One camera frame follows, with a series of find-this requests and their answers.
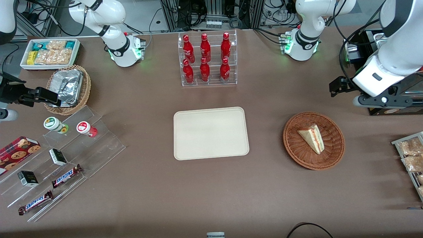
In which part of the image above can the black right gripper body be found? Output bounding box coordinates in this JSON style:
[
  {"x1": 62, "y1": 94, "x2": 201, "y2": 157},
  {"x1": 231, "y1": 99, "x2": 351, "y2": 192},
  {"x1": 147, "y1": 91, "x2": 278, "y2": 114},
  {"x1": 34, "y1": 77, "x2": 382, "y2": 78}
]
[{"x1": 0, "y1": 72, "x2": 27, "y2": 104}]

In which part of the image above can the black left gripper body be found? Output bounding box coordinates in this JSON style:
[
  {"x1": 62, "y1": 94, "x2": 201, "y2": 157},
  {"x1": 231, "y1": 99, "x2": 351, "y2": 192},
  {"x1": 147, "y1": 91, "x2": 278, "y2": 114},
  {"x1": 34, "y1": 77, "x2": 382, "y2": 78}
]
[{"x1": 358, "y1": 77, "x2": 423, "y2": 109}]

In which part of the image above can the triangular sandwich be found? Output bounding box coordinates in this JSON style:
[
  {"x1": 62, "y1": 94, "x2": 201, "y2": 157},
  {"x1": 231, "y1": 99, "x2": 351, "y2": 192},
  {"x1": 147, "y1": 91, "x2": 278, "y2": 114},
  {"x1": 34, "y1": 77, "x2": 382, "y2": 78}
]
[{"x1": 297, "y1": 124, "x2": 325, "y2": 155}]

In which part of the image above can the aluminium foil tray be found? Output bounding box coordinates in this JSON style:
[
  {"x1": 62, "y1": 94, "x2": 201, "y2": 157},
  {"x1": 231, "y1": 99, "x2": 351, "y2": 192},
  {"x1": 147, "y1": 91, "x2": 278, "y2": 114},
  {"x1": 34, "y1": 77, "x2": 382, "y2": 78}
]
[{"x1": 50, "y1": 69, "x2": 84, "y2": 107}]

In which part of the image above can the light wicker basket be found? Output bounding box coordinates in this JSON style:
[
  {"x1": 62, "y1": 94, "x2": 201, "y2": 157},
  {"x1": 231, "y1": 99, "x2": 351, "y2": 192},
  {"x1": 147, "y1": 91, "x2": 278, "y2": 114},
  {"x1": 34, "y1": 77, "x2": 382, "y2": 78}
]
[{"x1": 44, "y1": 64, "x2": 92, "y2": 116}]

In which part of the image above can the grey tray with snack bags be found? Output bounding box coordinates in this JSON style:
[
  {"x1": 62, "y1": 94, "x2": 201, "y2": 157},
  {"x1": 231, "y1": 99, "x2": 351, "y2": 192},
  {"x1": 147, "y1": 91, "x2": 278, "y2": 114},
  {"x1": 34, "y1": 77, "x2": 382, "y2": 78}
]
[{"x1": 392, "y1": 132, "x2": 423, "y2": 202}]

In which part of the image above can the brown wicker basket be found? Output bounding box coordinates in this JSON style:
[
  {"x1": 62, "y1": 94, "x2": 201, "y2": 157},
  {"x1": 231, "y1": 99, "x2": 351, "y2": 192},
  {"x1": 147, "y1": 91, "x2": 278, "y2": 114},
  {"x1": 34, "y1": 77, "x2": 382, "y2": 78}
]
[{"x1": 283, "y1": 112, "x2": 345, "y2": 171}]

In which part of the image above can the beige plastic tray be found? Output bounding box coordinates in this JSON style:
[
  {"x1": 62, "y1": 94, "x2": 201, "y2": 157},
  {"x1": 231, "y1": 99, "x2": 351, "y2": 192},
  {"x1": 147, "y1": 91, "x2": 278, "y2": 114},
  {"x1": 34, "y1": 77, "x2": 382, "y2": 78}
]
[{"x1": 173, "y1": 106, "x2": 250, "y2": 161}]

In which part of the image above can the green lid yogurt cup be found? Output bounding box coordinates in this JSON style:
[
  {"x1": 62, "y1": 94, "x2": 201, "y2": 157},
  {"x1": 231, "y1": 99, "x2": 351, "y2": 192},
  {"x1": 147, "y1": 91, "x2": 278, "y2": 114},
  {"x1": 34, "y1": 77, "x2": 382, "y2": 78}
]
[{"x1": 43, "y1": 116, "x2": 69, "y2": 134}]

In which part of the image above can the white rectangular snack bin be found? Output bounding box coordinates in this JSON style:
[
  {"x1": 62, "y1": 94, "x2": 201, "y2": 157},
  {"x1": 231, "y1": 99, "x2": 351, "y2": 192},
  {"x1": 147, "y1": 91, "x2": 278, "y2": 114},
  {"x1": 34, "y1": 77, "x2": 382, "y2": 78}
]
[{"x1": 20, "y1": 38, "x2": 81, "y2": 71}]

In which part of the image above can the clear bag of crackers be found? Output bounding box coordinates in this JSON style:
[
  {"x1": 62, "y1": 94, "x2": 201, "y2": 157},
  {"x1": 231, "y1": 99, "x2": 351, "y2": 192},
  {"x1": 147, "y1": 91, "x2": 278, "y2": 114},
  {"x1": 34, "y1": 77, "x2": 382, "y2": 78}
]
[
  {"x1": 46, "y1": 40, "x2": 67, "y2": 51},
  {"x1": 34, "y1": 49, "x2": 72, "y2": 65}
]

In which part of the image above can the red lid yogurt cup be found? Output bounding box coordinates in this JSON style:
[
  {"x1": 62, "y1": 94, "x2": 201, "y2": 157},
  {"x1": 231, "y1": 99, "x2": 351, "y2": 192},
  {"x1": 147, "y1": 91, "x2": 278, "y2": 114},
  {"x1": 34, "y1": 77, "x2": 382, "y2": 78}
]
[{"x1": 76, "y1": 121, "x2": 98, "y2": 138}]

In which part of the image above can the red cookie box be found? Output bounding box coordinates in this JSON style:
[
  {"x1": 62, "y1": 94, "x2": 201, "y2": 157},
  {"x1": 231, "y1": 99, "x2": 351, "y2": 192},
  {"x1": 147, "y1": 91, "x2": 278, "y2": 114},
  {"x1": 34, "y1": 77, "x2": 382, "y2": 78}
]
[{"x1": 0, "y1": 136, "x2": 41, "y2": 176}]

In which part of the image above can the small black carton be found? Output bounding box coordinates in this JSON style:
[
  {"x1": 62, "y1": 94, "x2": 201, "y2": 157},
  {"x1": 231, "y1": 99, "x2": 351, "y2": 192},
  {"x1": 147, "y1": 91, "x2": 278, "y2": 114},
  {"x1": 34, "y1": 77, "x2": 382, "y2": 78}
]
[
  {"x1": 17, "y1": 170, "x2": 39, "y2": 187},
  {"x1": 49, "y1": 148, "x2": 68, "y2": 166}
]

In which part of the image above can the clear acrylic stepped shelf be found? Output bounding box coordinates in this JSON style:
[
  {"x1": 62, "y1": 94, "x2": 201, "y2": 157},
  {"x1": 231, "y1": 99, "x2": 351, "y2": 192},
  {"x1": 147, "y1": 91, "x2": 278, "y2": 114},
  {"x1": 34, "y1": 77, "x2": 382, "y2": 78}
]
[{"x1": 0, "y1": 105, "x2": 126, "y2": 222}]

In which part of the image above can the snickers chocolate bar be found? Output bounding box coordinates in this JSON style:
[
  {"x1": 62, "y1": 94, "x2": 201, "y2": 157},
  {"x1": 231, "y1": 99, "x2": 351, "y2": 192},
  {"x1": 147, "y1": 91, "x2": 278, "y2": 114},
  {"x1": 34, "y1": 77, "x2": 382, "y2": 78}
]
[
  {"x1": 18, "y1": 190, "x2": 54, "y2": 216},
  {"x1": 51, "y1": 164, "x2": 83, "y2": 189}
]

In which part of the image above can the red cola bottle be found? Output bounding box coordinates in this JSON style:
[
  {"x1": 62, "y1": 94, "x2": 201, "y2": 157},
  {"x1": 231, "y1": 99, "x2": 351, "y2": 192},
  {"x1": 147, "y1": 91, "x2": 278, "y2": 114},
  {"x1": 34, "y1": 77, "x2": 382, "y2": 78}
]
[
  {"x1": 200, "y1": 58, "x2": 211, "y2": 82},
  {"x1": 183, "y1": 59, "x2": 194, "y2": 84},
  {"x1": 200, "y1": 33, "x2": 211, "y2": 62},
  {"x1": 221, "y1": 32, "x2": 231, "y2": 60},
  {"x1": 220, "y1": 58, "x2": 230, "y2": 82},
  {"x1": 183, "y1": 34, "x2": 195, "y2": 64}
]

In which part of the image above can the clear acrylic bottle rack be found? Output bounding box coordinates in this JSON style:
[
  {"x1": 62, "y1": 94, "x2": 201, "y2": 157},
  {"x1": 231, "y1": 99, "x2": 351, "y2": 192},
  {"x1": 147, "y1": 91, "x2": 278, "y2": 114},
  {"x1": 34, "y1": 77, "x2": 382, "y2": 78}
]
[{"x1": 178, "y1": 29, "x2": 238, "y2": 87}]

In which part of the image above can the black cable loop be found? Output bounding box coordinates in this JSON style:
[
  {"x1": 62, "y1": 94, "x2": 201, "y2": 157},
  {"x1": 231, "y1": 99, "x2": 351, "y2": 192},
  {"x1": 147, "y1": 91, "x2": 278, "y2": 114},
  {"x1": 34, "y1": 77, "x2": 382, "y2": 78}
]
[{"x1": 286, "y1": 222, "x2": 334, "y2": 238}]

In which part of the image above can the aluminium extrusion frame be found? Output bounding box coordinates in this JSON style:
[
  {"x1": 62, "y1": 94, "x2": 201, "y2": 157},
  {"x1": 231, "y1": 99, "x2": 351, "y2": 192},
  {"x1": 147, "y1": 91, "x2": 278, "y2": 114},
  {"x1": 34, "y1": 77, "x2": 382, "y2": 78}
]
[{"x1": 160, "y1": 0, "x2": 265, "y2": 32}]

